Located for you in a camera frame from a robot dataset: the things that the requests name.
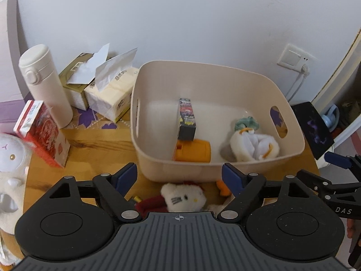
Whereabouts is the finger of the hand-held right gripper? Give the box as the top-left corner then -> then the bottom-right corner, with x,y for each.
324,152 -> 361,180
297,169 -> 335,194

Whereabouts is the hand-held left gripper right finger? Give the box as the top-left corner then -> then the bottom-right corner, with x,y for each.
217,162 -> 313,223

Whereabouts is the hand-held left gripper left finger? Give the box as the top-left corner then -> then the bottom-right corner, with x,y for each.
49,162 -> 143,223

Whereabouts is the beige plastic storage bin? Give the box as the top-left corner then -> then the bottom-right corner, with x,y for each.
130,60 -> 305,182

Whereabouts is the wooden desktop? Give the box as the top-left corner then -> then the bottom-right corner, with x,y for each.
0,106 -> 322,263

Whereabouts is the white round bucket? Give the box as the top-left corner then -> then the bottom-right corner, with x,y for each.
316,144 -> 336,170

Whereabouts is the small orange plush toy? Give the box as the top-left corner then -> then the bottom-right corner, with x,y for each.
216,180 -> 232,197

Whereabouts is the white duck plush toy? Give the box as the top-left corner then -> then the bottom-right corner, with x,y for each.
229,116 -> 280,162

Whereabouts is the black box with purple print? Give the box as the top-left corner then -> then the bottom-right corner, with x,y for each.
290,102 -> 335,161

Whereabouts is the light blue plastic object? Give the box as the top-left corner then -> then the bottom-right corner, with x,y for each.
322,104 -> 340,132

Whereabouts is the orange plastic toy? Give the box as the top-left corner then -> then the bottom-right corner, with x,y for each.
173,138 -> 212,163

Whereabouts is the white cat plush toy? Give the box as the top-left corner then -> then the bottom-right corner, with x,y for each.
135,182 -> 209,218

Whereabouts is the clear purple floral table cover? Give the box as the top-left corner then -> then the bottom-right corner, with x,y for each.
69,106 -> 133,130

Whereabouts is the small black printed box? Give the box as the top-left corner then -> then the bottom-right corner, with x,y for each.
177,98 -> 197,141

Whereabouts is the pale yellow soft tissue pack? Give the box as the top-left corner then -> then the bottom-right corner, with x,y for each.
84,47 -> 140,123

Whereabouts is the red and white carton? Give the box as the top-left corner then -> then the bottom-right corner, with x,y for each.
13,100 -> 71,169

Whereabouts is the white thermos bottle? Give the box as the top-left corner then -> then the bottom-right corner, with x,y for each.
18,44 -> 74,129

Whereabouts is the olive cardboard tissue box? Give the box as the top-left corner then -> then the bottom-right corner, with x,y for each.
58,43 -> 110,110

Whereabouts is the large white plush toy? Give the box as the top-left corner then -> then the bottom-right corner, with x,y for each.
0,132 -> 37,266

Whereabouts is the pale pink board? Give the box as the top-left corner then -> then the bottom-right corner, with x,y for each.
0,0 -> 37,123

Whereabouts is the cream door frame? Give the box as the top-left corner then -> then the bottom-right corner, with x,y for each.
310,27 -> 361,110

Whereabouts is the white plug and cable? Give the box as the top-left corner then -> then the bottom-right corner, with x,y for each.
285,63 -> 311,102

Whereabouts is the white wall switch socket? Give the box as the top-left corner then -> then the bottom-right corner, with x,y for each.
277,43 -> 313,72

